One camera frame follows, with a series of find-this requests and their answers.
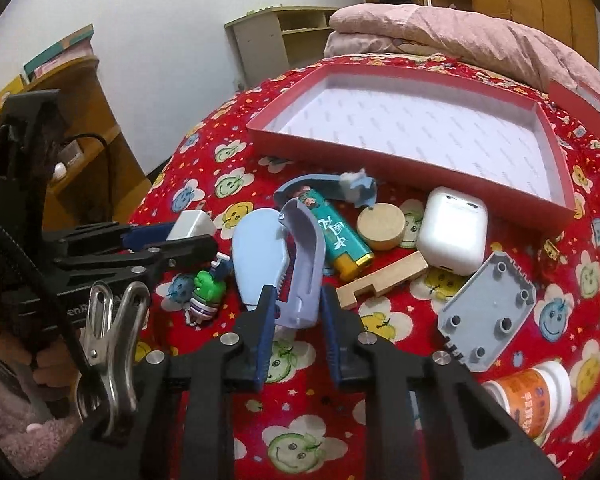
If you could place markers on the white and orange pill bottle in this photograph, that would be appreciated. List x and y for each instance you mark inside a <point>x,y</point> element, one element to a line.
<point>537,399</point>

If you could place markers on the silver metal clamp clip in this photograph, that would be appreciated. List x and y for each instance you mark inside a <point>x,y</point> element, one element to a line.
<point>109,342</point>

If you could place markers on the beige wooden shelf unit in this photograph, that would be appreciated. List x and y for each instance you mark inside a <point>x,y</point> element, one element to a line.
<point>270,41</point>

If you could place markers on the notched wooden block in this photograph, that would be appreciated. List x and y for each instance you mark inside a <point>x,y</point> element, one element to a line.
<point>382,280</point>

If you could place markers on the teal and yellow lighter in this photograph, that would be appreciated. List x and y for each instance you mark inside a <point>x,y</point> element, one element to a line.
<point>346,252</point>

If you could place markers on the orange wooden desk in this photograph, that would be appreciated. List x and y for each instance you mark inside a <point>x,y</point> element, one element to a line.
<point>104,181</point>

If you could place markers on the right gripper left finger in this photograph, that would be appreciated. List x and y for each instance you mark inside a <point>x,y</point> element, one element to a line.
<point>235,362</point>

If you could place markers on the red shallow cardboard box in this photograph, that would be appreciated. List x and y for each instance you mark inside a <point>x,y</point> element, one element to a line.
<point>424,129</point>

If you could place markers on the white earbuds case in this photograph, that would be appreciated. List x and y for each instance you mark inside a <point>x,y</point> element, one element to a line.
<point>452,235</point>

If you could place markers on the small red gold object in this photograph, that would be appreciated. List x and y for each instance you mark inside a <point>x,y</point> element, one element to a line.
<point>549,260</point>

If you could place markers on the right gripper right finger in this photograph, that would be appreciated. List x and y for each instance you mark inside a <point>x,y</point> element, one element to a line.
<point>361,361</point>

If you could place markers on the green monster toy figure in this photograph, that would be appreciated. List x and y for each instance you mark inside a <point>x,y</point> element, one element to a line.
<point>209,290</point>

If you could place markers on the pink folded quilt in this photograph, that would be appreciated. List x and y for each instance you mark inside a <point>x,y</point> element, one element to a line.
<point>517,51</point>

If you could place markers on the purple-grey curved plastic handle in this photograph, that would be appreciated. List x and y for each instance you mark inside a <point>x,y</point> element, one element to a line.
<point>302,306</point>

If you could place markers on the round wooden disc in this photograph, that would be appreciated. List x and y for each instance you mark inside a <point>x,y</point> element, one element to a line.
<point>381,226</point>

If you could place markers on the red box lid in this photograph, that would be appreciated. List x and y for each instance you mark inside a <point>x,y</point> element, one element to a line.
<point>582,101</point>

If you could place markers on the blue curved plastic clip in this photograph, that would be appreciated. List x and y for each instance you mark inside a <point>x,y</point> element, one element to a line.
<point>356,188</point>

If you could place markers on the red flower-pattern bedspread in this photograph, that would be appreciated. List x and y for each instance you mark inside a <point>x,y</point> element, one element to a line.
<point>216,169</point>

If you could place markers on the grey square plastic plate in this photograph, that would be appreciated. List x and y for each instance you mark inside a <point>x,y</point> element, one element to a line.
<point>483,317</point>

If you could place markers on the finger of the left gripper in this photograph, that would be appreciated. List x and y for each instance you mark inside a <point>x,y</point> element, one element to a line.
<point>146,266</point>
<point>103,238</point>

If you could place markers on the white usb charger plug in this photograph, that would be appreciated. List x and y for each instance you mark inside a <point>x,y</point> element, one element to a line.
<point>191,223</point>

